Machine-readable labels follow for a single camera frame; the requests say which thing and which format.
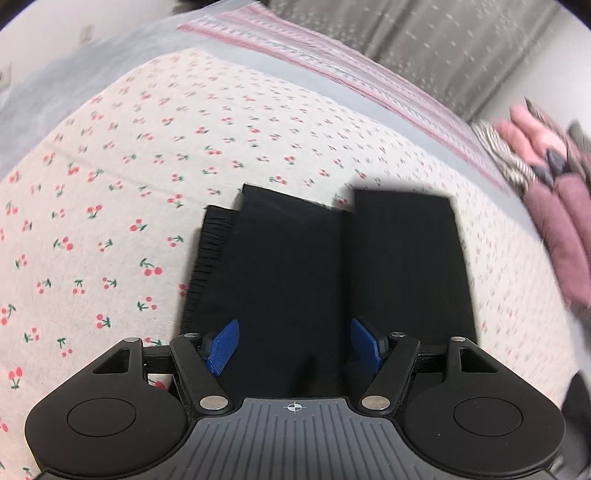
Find cherry print bed sheet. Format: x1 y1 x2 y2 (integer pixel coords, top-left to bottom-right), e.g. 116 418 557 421
0 48 580 480

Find dark cloth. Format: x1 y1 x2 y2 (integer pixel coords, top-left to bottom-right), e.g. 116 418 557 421
560 373 591 480

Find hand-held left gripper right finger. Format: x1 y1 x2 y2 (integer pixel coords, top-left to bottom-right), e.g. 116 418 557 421
349 318 502 412

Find black pants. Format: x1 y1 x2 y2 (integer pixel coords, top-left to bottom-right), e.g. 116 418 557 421
178 178 478 401

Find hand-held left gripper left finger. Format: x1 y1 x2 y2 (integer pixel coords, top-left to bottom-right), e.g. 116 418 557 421
92 318 241 412

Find pink striped patterned blanket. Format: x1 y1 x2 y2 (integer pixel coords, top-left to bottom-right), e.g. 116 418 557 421
178 4 514 195

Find pink fluffy garment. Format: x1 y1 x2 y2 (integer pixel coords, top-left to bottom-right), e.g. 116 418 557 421
492 97 591 185

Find mauve padded garment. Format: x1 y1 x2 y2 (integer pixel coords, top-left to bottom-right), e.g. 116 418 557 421
521 173 591 315

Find grey star print curtain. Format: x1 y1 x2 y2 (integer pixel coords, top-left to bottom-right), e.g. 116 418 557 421
267 0 561 123

